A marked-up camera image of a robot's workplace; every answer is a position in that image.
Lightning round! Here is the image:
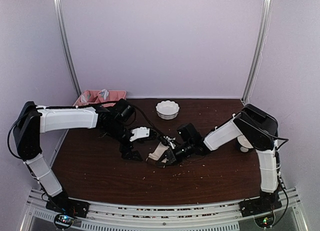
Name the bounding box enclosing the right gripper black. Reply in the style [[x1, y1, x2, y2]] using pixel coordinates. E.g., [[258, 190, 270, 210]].
[[156, 141, 194, 167]]

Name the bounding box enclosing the cream sock brown trim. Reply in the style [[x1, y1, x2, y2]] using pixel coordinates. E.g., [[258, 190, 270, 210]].
[[145, 142, 169, 163]]

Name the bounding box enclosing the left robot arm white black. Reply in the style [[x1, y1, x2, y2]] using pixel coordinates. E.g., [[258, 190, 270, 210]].
[[7, 99, 150, 213]]

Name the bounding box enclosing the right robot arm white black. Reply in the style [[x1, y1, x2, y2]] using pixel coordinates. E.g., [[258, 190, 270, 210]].
[[149, 103, 279, 212]]

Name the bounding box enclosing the white fluted bowl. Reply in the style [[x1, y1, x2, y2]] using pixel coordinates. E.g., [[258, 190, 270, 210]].
[[155, 100, 180, 120]]

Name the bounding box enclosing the pink divided organizer tray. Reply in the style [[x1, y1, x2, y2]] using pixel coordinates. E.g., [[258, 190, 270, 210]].
[[73, 89, 127, 107]]

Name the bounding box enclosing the pink packet in tray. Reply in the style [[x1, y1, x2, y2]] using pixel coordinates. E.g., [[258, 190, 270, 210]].
[[79, 90, 91, 103]]

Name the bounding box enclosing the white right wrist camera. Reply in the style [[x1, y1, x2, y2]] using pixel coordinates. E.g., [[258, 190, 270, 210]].
[[158, 135, 176, 148]]

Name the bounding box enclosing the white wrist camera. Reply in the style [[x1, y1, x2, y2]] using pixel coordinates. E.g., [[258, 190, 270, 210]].
[[158, 135, 176, 148], [129, 126, 150, 142]]

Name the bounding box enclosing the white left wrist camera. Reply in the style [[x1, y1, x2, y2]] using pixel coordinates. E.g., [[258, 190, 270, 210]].
[[129, 126, 150, 142]]

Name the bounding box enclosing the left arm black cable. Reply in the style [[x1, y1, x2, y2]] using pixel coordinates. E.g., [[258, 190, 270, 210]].
[[129, 104, 166, 142]]

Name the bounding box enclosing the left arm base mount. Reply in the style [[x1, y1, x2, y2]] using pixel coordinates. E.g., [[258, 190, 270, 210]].
[[41, 189, 90, 231]]

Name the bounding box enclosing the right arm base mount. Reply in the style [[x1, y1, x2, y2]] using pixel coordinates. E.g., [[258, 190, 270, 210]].
[[239, 193, 282, 229]]

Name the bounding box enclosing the aluminium front rail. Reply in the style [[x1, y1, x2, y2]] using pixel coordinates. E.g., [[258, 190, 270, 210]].
[[17, 188, 312, 231]]

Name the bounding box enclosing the left aluminium frame post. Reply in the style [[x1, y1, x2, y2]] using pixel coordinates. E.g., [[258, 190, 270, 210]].
[[53, 0, 82, 96]]

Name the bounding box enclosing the aluminium frame post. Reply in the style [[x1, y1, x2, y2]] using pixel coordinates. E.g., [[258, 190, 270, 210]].
[[241, 0, 273, 105], [53, 0, 82, 96]]

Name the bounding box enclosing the right aluminium frame post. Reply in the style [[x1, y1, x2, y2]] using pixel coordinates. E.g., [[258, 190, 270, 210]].
[[241, 0, 273, 105]]

